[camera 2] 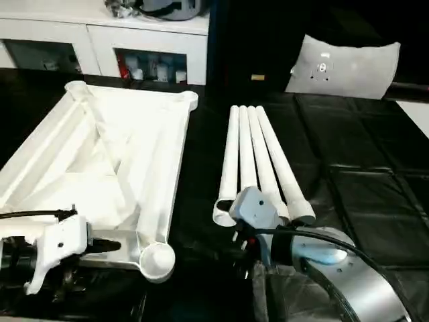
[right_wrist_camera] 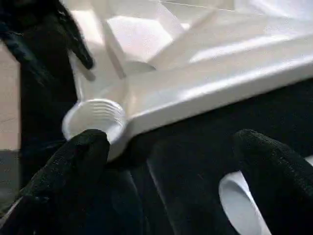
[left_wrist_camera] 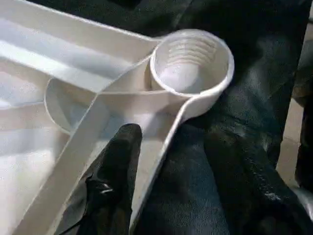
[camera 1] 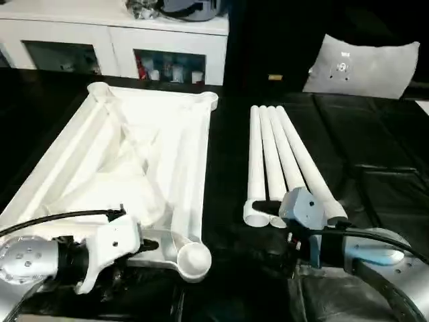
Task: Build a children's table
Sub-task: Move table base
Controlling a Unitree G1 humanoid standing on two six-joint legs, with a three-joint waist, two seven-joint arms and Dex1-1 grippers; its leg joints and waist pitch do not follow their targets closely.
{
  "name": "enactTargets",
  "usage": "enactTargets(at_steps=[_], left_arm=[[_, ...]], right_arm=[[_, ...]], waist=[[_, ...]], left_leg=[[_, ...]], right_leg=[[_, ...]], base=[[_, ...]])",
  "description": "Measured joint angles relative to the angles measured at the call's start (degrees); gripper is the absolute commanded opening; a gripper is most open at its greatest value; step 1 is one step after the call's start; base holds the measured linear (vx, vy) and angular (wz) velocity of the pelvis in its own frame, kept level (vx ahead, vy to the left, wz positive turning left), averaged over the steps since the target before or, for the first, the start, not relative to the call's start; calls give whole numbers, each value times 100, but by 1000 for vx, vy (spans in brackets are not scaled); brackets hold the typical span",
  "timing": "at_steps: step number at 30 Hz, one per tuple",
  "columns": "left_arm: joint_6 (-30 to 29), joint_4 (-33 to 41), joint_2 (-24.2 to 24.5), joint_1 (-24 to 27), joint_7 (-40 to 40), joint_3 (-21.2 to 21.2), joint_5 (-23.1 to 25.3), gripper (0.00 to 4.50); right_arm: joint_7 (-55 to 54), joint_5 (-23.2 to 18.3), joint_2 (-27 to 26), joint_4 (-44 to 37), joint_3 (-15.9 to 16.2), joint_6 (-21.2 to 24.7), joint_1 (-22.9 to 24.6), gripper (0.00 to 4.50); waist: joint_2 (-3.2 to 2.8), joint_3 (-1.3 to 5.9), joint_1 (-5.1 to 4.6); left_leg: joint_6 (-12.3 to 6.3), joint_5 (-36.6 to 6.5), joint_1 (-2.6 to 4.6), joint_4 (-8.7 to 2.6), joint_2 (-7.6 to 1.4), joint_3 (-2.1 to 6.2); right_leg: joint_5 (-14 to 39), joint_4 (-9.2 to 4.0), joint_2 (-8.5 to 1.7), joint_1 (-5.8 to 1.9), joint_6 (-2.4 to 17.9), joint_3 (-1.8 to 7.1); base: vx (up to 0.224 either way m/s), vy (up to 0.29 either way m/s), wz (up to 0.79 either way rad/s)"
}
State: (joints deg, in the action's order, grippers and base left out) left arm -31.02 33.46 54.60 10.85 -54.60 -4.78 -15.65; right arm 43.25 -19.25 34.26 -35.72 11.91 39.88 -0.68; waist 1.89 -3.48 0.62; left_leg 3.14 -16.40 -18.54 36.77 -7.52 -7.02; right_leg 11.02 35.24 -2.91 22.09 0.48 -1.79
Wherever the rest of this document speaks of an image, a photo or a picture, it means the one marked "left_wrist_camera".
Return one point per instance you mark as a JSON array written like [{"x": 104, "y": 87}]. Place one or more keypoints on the white plastic table top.
[{"x": 29, "y": 147}]

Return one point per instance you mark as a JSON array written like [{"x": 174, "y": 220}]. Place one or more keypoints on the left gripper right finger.
[{"x": 252, "y": 195}]

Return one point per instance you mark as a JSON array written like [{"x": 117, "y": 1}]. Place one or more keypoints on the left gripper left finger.
[{"x": 112, "y": 176}]

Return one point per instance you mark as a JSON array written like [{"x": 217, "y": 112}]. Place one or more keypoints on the black work mat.
[{"x": 256, "y": 61}]

